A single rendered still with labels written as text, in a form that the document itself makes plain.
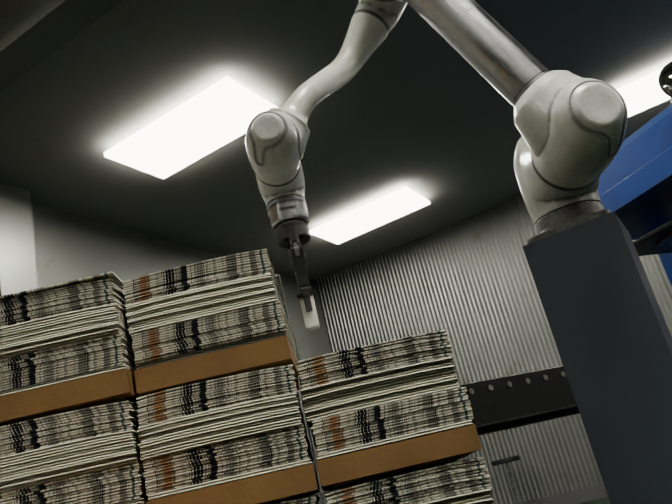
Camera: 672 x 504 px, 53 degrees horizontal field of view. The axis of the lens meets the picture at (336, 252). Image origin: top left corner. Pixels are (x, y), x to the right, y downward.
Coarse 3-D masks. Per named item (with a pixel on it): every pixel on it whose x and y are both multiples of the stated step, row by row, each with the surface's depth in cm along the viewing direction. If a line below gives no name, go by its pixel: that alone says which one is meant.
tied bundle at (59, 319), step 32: (64, 288) 126; (96, 288) 126; (0, 320) 124; (32, 320) 124; (64, 320) 123; (96, 320) 123; (0, 352) 122; (32, 352) 122; (64, 352) 122; (96, 352) 122; (128, 352) 125; (0, 384) 120; (32, 384) 120; (32, 416) 119
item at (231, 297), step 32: (224, 256) 130; (256, 256) 130; (128, 288) 129; (160, 288) 128; (192, 288) 129; (224, 288) 128; (256, 288) 127; (128, 320) 126; (160, 320) 126; (192, 320) 126; (224, 320) 126; (256, 320) 125; (160, 352) 124; (192, 352) 124
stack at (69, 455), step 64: (192, 384) 120; (256, 384) 120; (320, 384) 121; (384, 384) 121; (448, 384) 121; (0, 448) 116; (64, 448) 116; (128, 448) 116; (192, 448) 116; (256, 448) 116; (320, 448) 117
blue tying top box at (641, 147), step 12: (660, 120) 278; (636, 132) 290; (648, 132) 284; (660, 132) 278; (624, 144) 296; (636, 144) 290; (648, 144) 284; (660, 144) 279; (624, 156) 296; (636, 156) 291; (648, 156) 285; (612, 168) 303; (624, 168) 297; (636, 168) 291; (600, 180) 310; (612, 180) 304; (600, 192) 311
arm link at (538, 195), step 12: (516, 156) 156; (528, 156) 149; (516, 168) 157; (528, 168) 149; (528, 180) 151; (540, 180) 146; (528, 192) 153; (540, 192) 148; (552, 192) 146; (564, 192) 145; (576, 192) 145; (588, 192) 147; (528, 204) 154; (540, 204) 150; (552, 204) 148; (564, 204) 147; (540, 216) 151
